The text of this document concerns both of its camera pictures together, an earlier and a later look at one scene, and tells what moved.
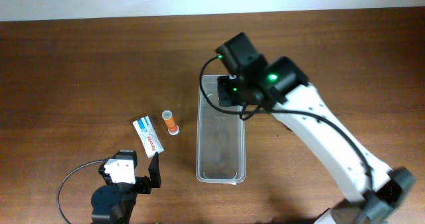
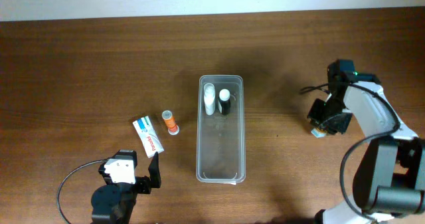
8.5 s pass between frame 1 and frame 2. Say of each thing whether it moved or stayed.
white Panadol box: stayed
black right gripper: moved
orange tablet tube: stayed
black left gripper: stayed
